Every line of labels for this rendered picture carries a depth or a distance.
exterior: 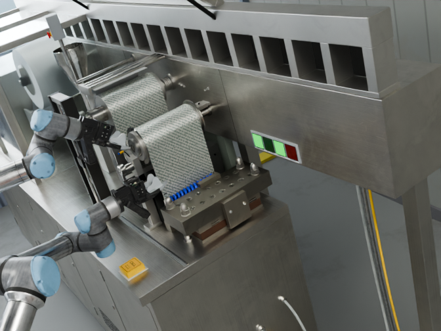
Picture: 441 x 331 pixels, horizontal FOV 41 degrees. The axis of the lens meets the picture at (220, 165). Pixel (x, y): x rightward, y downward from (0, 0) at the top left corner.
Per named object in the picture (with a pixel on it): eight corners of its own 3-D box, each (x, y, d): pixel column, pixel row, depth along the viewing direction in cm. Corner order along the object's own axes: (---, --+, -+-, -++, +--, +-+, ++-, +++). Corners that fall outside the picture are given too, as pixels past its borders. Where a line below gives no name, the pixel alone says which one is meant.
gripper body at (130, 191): (145, 179, 208) (115, 195, 203) (152, 199, 212) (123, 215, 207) (135, 174, 214) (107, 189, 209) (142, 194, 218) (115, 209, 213)
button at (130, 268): (120, 271, 208) (118, 266, 207) (136, 261, 211) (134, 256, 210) (128, 279, 203) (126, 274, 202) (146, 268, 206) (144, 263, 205)
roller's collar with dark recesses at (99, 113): (90, 125, 232) (84, 110, 229) (104, 118, 235) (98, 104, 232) (96, 127, 227) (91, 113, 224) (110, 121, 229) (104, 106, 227)
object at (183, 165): (165, 202, 220) (150, 159, 212) (214, 174, 230) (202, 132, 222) (165, 202, 220) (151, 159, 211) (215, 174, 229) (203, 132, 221)
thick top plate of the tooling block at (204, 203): (165, 222, 217) (159, 208, 214) (247, 173, 234) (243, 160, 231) (186, 236, 204) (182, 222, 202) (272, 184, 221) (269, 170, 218)
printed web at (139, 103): (130, 198, 255) (90, 92, 233) (174, 174, 265) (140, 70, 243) (174, 227, 225) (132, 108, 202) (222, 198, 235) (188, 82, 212)
